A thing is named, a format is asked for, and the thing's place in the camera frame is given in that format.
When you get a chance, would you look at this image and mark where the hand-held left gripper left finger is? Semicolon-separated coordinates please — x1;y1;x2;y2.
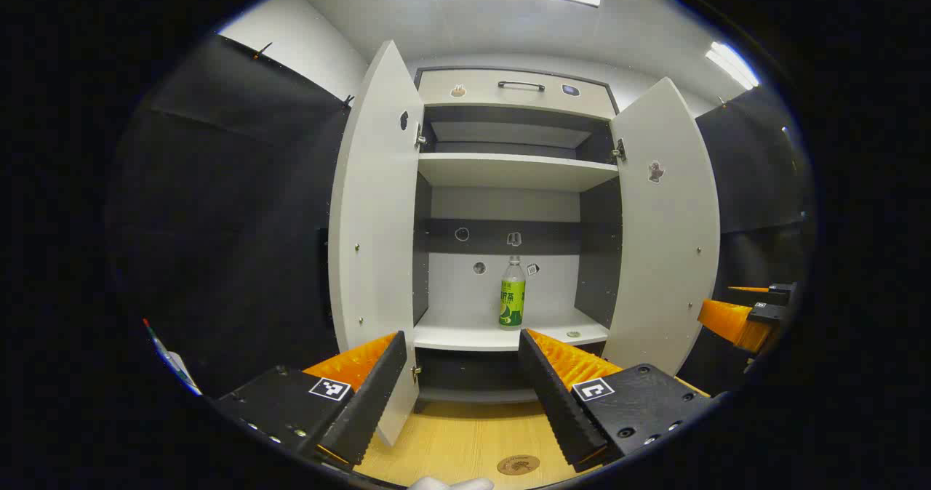
215;330;408;469

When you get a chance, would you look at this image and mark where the round brown coaster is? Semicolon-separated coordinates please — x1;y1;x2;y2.
497;454;541;475

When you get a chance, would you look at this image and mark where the white cabinet door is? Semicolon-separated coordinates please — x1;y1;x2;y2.
329;39;425;447
602;77;721;376

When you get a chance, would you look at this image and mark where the white and grey cabinet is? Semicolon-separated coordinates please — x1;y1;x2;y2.
412;67;625;405

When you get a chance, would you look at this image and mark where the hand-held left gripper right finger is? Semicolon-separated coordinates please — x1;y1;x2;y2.
518;328;717;474

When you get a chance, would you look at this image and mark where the black backdrop cloth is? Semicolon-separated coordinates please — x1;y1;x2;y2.
109;36;351;398
680;85;812;396

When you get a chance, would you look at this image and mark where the green label plastic bottle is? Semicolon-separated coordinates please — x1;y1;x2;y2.
499;256;527;330

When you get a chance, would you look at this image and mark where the white cabinet shelf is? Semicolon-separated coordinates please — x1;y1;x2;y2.
418;153;619;192
413;308;610;352

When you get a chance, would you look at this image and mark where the white cabinet drawer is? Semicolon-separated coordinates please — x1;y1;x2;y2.
417;68;618;121

